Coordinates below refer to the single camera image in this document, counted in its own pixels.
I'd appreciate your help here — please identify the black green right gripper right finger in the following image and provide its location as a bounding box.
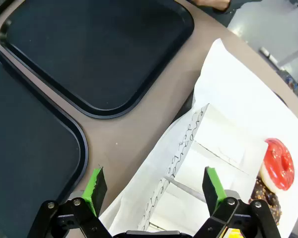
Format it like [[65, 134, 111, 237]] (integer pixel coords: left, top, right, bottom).
[[192, 166, 282, 238]]

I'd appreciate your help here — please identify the chocolate sprinkled donut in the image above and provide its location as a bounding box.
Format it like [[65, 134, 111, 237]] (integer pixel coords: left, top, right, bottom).
[[248, 176, 282, 226]]

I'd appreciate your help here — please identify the person's left forearm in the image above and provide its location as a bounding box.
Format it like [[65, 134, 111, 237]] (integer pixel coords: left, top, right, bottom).
[[212, 0, 242, 15]]

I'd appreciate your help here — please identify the black plastic tray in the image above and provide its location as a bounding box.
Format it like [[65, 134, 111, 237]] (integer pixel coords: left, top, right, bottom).
[[0, 46, 89, 238], [0, 0, 195, 119]]

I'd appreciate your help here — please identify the person's left hand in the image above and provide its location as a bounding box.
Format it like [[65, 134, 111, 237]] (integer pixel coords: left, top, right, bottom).
[[188, 0, 231, 11]]

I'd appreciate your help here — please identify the white script paper donut box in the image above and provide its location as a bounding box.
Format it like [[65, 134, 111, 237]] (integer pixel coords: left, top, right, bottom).
[[188, 103, 269, 174]]

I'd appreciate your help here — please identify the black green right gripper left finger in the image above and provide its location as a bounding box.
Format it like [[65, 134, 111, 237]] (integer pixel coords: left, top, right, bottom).
[[27, 166, 113, 238]]

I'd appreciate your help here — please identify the yellow glazed donut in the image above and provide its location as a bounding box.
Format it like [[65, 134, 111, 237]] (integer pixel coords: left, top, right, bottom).
[[225, 228, 244, 238]]

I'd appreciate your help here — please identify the white paper sheet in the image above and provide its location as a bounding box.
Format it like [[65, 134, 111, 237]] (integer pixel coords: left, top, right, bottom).
[[99, 38, 298, 238]]

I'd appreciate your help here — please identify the red glazed donut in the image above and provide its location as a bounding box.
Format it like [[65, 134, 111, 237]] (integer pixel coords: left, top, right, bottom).
[[260, 137, 295, 191]]

